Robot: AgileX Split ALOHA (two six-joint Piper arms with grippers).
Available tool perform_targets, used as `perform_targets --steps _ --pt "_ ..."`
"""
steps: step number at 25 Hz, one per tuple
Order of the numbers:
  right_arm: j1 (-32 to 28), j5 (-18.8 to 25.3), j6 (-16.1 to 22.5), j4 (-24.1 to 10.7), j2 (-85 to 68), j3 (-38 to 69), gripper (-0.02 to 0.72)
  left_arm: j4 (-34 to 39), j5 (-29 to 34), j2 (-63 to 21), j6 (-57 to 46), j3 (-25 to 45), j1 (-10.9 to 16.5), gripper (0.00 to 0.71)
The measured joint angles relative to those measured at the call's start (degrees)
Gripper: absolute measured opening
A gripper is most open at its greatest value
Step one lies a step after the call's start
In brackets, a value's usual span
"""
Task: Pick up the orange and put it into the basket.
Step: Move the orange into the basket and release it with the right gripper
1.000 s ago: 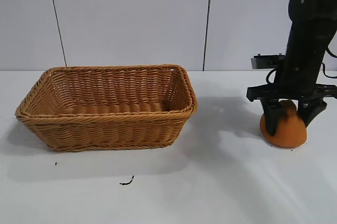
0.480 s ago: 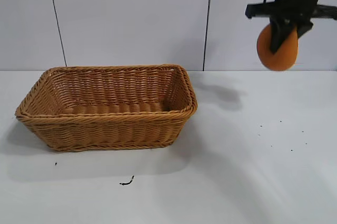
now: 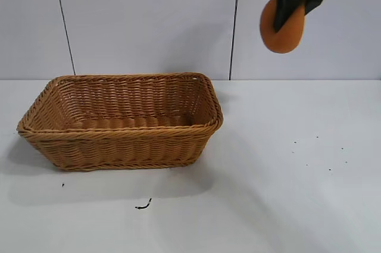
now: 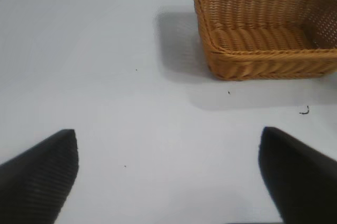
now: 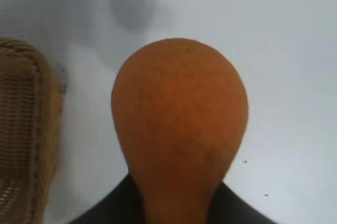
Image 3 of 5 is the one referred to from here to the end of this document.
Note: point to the brown wicker basket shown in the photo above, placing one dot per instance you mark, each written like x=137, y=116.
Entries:
x=119, y=143

